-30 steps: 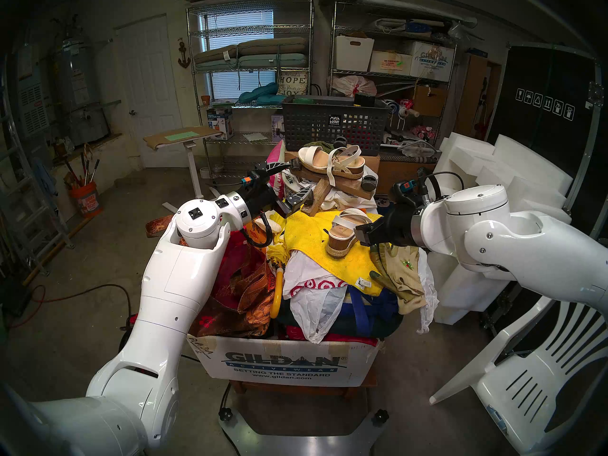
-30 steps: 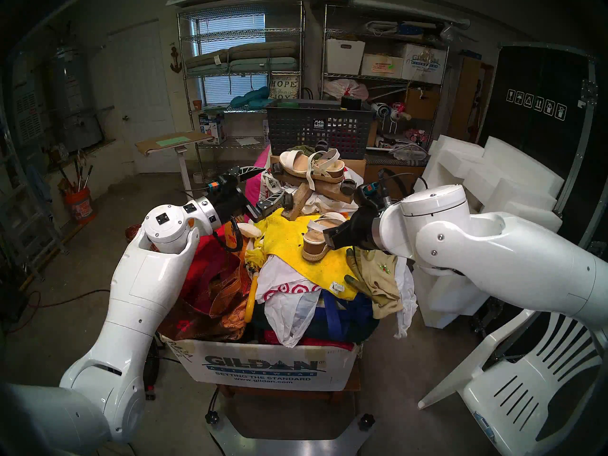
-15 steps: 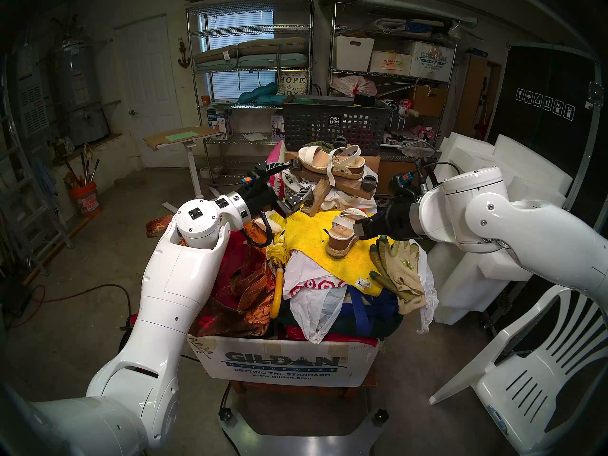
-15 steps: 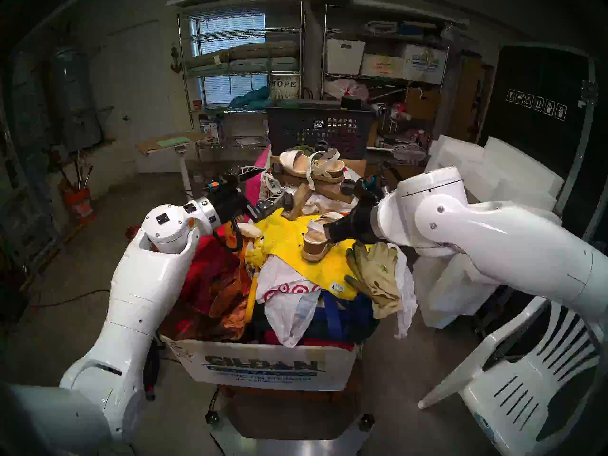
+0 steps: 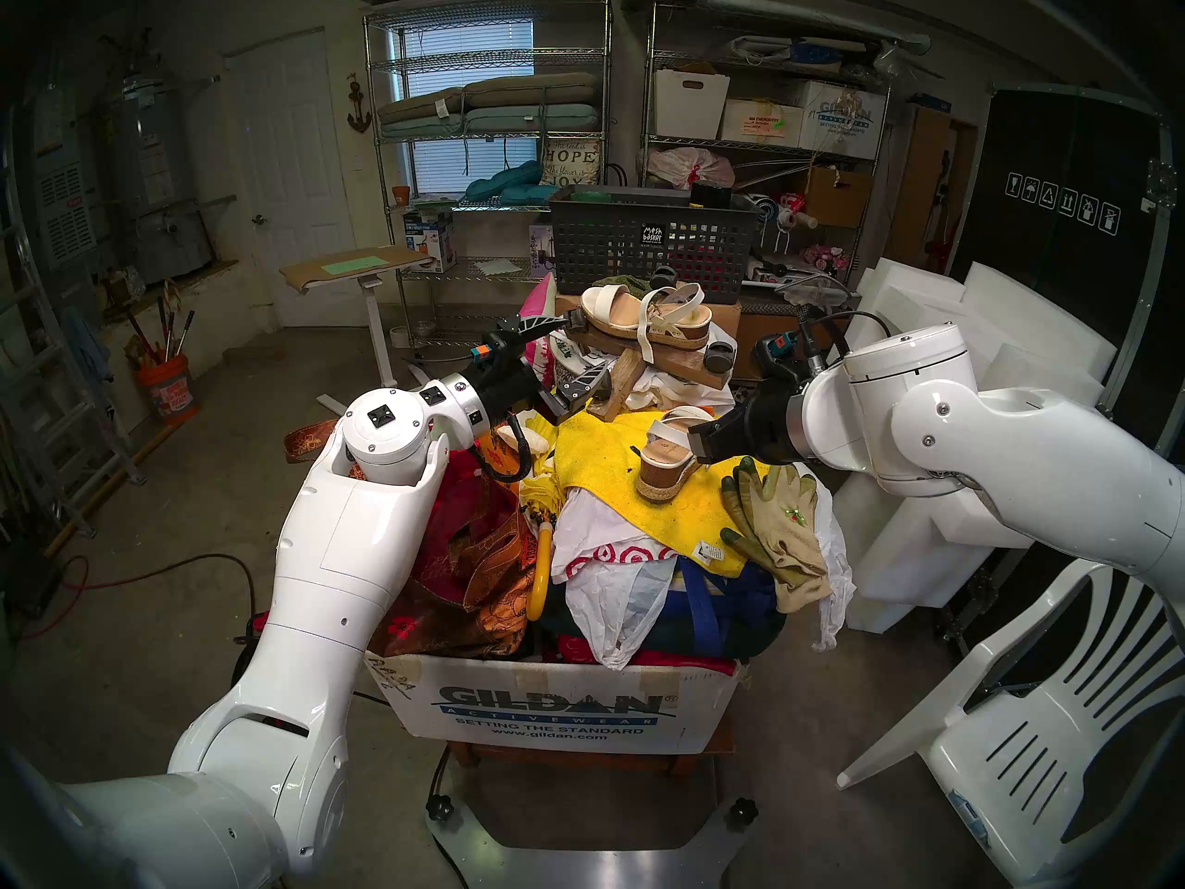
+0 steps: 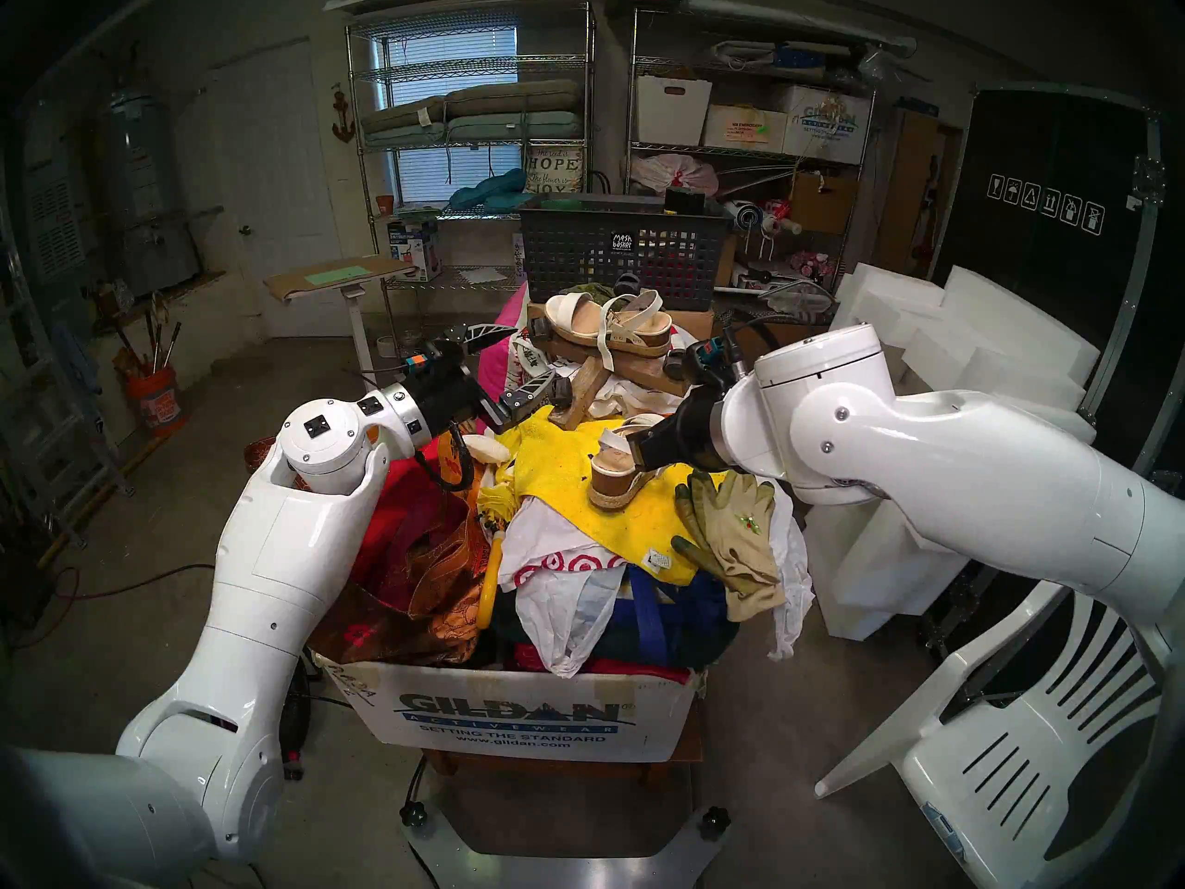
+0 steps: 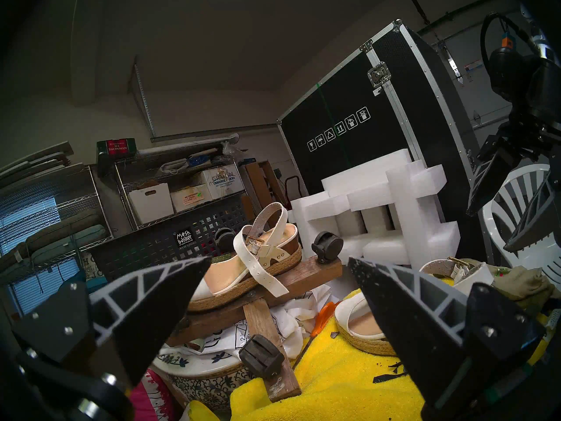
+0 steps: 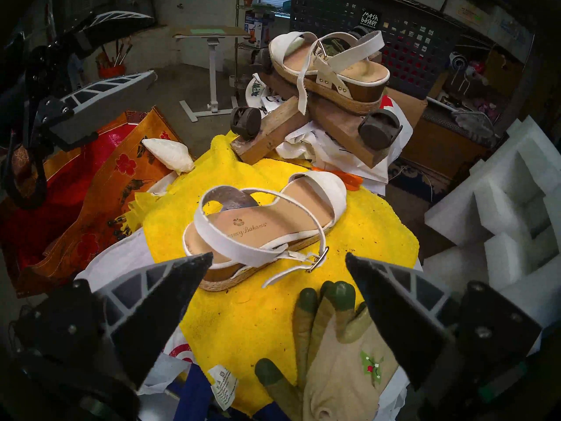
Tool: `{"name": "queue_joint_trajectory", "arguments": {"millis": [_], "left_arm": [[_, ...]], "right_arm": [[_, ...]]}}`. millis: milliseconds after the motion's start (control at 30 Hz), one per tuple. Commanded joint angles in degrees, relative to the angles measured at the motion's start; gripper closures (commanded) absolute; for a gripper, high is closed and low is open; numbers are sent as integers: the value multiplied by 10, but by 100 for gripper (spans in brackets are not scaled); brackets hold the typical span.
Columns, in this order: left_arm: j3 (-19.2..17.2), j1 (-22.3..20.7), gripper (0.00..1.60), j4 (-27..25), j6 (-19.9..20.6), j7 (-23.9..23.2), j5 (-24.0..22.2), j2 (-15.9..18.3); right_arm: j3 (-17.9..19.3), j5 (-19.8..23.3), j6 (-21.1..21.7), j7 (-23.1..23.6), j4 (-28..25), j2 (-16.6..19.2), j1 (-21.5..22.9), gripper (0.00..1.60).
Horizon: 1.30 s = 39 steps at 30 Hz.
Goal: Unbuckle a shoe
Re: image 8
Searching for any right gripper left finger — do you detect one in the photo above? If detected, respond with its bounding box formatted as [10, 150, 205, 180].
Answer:
[13, 252, 214, 390]

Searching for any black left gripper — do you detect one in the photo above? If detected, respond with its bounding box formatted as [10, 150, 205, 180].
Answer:
[9, 11, 157, 147]

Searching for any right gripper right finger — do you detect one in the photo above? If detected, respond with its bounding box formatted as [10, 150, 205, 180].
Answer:
[345, 252, 543, 421]

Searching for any white strappy wedge sandal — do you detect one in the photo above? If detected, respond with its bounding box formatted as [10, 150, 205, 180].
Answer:
[268, 30, 391, 116]
[182, 170, 349, 293]

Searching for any white Target plastic bag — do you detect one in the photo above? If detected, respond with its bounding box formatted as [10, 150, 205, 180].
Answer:
[75, 227, 198, 396]

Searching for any tan green-tipped work glove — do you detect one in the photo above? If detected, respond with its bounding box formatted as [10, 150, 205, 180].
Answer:
[254, 280, 401, 421]

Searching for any blue fabric bag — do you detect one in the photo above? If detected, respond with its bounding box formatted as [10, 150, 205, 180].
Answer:
[167, 363, 298, 421]

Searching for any yellow folded umbrella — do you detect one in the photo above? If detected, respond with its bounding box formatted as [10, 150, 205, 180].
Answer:
[123, 192, 149, 236]

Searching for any yellow terry towel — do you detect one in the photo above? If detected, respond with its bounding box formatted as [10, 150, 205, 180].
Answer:
[123, 133, 420, 418]

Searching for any small white cloth pouch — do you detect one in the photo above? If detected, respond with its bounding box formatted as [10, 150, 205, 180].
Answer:
[141, 137, 195, 176]

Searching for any red orange floral bag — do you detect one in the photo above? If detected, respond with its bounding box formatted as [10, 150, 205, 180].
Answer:
[0, 107, 195, 299]

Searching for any white rolling overbed table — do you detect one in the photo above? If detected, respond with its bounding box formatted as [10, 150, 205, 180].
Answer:
[173, 25, 252, 123]

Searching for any blue patterned rug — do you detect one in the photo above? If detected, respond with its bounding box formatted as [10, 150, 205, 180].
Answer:
[388, 157, 452, 203]

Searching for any white foam packing block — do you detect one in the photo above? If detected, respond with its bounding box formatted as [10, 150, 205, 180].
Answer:
[423, 115, 561, 328]

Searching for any blue white product box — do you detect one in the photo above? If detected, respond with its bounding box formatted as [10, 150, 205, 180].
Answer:
[243, 10, 276, 49]

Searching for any wooden caster dolly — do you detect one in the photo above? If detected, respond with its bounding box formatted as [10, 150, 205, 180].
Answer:
[230, 25, 404, 170]

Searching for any low brown wooden cabinet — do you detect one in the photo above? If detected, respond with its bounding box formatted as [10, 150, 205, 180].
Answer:
[401, 87, 500, 166]

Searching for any brown cardboard storage box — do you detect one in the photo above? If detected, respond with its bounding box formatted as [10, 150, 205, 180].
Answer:
[484, 52, 522, 96]

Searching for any black plastic mesh basket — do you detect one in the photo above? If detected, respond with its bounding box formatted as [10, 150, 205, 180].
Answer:
[289, 0, 465, 100]

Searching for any small Gildan cardboard box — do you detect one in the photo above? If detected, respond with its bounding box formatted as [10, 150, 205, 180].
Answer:
[486, 8, 536, 63]

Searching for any white labelled cardboard box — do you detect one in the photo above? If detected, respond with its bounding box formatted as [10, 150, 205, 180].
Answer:
[443, 0, 491, 35]

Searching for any chrome wire shelf rack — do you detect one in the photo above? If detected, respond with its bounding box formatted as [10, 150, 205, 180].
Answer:
[232, 0, 292, 92]

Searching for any orange plastic handle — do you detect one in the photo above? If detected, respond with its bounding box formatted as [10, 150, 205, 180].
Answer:
[311, 166, 364, 192]

